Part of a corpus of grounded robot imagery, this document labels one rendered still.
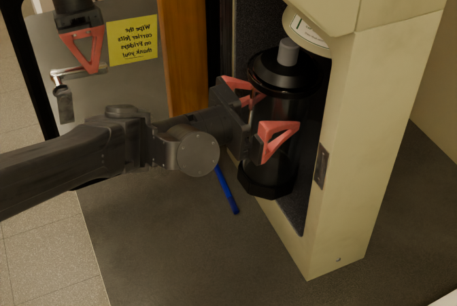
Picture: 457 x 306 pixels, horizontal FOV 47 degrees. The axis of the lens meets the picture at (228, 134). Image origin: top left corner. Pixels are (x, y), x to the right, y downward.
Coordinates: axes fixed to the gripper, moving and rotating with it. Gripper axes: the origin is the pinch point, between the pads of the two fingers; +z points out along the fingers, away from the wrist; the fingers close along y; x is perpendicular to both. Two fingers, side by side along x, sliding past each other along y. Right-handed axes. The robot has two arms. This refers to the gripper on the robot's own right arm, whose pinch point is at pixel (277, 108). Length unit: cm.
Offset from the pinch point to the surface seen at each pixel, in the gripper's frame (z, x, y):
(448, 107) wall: 43.0, 14.1, 1.0
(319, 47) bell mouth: -0.1, -14.5, -6.4
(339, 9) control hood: -6.7, -25.8, -15.7
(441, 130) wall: 43.4, 20.2, 0.7
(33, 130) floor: -24, 120, 151
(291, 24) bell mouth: -0.8, -15.0, -1.1
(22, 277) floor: -45, 122, 75
